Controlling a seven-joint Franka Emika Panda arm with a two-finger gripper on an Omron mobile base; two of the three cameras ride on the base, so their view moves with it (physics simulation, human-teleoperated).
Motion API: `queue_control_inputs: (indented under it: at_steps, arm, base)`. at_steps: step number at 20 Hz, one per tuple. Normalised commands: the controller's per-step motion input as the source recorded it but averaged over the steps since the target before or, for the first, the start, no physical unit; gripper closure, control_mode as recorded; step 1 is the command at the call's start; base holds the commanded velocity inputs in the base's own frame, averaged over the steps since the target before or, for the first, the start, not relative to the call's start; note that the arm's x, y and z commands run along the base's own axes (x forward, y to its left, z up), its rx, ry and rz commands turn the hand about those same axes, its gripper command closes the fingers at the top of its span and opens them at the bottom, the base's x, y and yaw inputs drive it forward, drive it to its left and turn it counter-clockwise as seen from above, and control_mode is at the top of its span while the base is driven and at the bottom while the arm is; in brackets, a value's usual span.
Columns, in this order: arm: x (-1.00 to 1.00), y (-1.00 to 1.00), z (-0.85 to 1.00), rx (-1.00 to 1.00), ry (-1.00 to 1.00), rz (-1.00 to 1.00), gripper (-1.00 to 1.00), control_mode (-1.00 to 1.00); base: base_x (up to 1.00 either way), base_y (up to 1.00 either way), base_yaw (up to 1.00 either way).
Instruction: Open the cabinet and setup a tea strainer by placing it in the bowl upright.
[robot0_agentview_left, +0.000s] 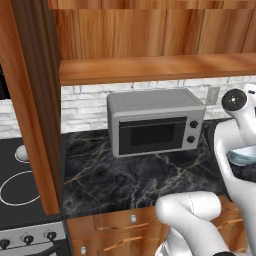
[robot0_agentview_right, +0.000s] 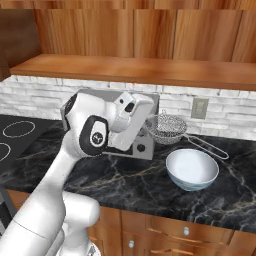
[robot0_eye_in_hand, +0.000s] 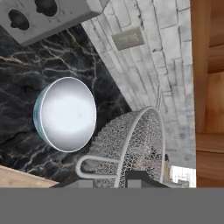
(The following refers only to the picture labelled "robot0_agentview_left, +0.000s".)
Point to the pale blue bowl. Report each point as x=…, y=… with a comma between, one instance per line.
x=243, y=156

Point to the black hob knob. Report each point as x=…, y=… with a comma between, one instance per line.
x=51, y=236
x=28, y=239
x=4, y=244

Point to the round silver door knob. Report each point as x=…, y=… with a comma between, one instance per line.
x=83, y=250

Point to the grey wall socket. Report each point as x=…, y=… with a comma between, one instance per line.
x=213, y=96

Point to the round silver drawer knob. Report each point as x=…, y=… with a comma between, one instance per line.
x=133, y=218

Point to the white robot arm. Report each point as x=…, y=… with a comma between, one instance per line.
x=240, y=196

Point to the wooden base cabinet front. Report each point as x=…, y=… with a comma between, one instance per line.
x=233, y=226

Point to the wooden wall cabinet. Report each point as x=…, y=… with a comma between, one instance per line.
x=150, y=40

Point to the grey microwave oven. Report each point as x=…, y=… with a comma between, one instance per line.
x=150, y=133

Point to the wooden drawer front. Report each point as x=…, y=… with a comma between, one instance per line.
x=113, y=219

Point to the black hob with steel front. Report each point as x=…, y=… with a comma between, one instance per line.
x=20, y=213

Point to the tall wooden cabinet panel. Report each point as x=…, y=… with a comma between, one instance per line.
x=33, y=100

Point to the wooden base cabinet door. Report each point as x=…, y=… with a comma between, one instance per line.
x=116, y=245

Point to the white round object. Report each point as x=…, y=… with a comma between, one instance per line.
x=22, y=154

